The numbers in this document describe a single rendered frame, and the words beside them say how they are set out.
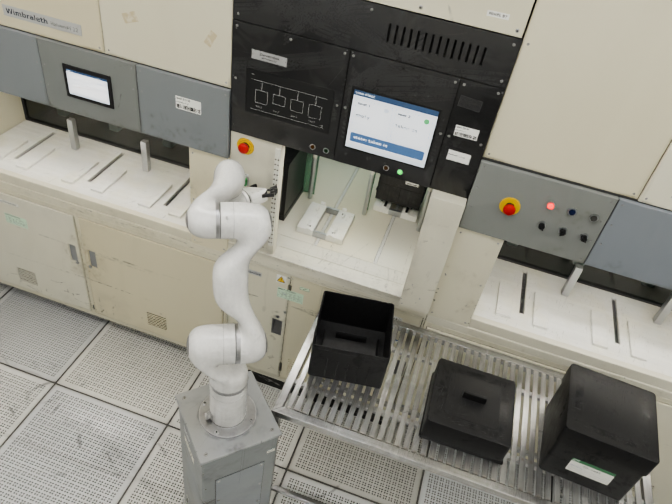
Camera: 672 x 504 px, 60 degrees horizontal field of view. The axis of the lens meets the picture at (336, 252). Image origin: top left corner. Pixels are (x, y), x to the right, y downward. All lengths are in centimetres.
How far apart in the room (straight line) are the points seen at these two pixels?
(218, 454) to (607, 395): 128
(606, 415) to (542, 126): 94
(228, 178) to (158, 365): 171
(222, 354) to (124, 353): 156
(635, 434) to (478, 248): 77
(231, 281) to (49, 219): 155
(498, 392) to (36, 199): 216
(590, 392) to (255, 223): 124
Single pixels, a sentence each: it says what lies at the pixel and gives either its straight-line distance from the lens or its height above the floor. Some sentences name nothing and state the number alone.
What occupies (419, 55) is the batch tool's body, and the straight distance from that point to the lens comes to 187.
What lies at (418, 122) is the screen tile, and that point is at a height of 163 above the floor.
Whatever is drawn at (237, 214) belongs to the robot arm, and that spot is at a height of 154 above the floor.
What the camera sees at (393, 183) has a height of 104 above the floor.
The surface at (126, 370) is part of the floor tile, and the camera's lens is 318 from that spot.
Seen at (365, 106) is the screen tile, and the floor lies 163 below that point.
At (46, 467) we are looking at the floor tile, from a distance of 296.
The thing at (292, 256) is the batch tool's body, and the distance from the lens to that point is 246.
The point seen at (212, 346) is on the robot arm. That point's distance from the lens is 173.
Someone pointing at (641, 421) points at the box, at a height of 101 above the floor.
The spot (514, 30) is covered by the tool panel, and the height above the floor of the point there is 197.
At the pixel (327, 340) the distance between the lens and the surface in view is 229.
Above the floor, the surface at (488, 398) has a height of 86.
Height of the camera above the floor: 250
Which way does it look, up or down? 40 degrees down
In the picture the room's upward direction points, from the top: 10 degrees clockwise
